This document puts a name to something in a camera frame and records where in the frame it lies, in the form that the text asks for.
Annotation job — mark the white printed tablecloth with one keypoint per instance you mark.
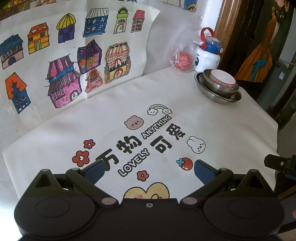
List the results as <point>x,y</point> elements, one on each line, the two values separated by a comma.
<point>148,132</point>

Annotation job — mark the grey appliance with sticker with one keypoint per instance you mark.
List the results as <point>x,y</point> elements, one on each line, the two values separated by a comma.
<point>276,86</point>

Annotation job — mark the clear plastic bag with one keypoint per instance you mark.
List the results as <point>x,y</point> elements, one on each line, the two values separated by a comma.
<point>184,41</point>

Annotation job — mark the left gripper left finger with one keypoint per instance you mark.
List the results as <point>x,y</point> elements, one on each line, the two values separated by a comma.
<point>85,179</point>

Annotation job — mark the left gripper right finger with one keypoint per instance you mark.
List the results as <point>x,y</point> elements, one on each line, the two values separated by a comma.
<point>212,179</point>

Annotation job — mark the orange dress painting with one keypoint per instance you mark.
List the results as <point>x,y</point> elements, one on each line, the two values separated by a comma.
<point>258,63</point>

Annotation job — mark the teddy bear drawing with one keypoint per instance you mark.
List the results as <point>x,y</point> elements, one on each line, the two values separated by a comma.
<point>190,5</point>

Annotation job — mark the brown wooden door frame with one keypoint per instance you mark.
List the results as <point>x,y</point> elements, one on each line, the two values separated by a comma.
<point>231,29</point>

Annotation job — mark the red ball in bag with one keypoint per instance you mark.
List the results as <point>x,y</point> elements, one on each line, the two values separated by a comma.
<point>183,61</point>

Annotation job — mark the steel plate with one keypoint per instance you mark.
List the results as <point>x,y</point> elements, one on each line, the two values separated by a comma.
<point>201,81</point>
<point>217,98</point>

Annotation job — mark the steel bowl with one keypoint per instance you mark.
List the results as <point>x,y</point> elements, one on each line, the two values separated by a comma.
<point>214,87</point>

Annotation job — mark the colourful houses drawing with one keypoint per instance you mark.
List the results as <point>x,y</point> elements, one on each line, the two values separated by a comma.
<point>55,56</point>

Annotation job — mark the white blue water bottle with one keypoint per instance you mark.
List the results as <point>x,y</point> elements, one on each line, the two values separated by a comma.
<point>209,50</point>

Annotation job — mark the red-rimmed white bowl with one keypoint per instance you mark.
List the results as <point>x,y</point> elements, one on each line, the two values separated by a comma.
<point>224,86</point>
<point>222,77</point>

